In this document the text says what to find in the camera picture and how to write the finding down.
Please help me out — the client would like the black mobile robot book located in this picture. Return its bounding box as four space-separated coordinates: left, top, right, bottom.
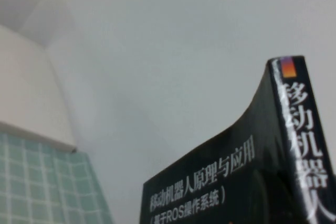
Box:
138 55 336 224

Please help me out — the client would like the green checked tablecloth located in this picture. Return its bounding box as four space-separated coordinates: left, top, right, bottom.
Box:
0 132 116 224

